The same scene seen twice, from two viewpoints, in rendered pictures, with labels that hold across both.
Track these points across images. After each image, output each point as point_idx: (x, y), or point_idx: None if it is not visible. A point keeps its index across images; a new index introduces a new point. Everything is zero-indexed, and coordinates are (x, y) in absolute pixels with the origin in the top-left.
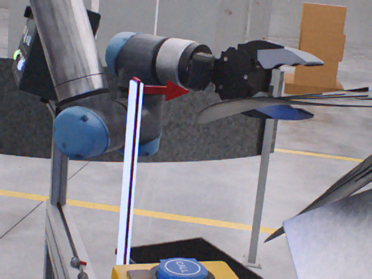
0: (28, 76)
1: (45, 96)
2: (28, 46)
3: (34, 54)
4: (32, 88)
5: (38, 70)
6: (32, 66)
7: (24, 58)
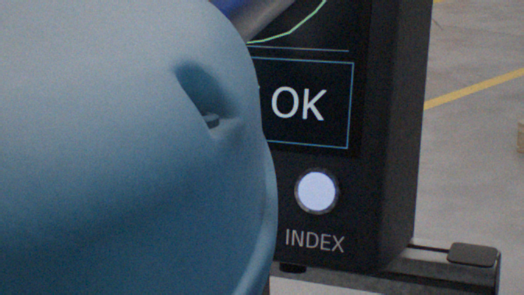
0: (386, 217)
1: (397, 254)
2: (326, 123)
3: (391, 141)
4: (389, 247)
5: (393, 185)
6: (389, 183)
7: (288, 165)
